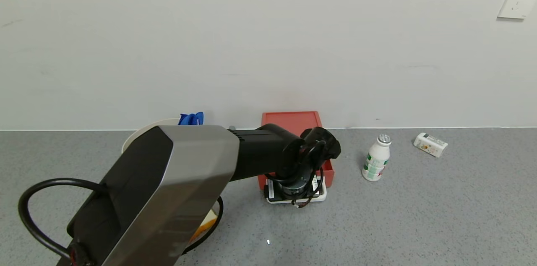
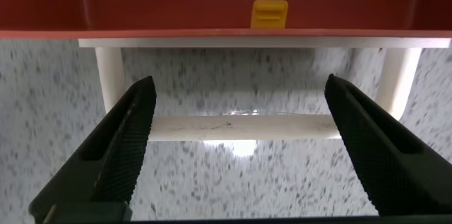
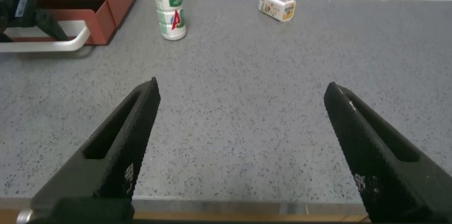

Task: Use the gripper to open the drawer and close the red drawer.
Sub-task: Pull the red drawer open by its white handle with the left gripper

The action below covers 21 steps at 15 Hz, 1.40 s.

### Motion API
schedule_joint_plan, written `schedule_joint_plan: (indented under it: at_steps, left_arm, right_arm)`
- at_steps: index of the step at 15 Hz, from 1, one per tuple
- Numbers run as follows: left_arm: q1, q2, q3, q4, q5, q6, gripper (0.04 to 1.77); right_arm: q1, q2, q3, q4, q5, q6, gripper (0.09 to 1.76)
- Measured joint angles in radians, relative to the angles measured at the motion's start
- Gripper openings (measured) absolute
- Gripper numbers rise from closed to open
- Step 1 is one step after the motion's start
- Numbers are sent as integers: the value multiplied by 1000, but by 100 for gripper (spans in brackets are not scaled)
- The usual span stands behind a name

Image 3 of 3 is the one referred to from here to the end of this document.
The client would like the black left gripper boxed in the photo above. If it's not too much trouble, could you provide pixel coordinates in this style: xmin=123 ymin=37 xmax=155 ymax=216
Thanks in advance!
xmin=0 ymin=0 xmax=70 ymax=43

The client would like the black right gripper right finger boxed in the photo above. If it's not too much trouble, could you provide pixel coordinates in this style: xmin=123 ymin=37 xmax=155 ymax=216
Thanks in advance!
xmin=323 ymin=81 xmax=452 ymax=224

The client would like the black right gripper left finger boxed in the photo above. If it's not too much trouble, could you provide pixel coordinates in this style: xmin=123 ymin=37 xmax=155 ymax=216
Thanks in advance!
xmin=30 ymin=77 xmax=162 ymax=224

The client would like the red drawer with white handle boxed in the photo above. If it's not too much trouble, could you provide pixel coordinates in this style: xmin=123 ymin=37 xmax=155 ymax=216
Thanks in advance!
xmin=0 ymin=0 xmax=118 ymax=54

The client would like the white green drink bottle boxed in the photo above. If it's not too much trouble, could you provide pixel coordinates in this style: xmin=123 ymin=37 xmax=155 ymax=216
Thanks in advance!
xmin=153 ymin=0 xmax=188 ymax=42

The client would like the small white drink carton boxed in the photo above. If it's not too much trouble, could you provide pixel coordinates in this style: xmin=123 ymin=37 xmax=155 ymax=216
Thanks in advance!
xmin=258 ymin=0 xmax=297 ymax=23

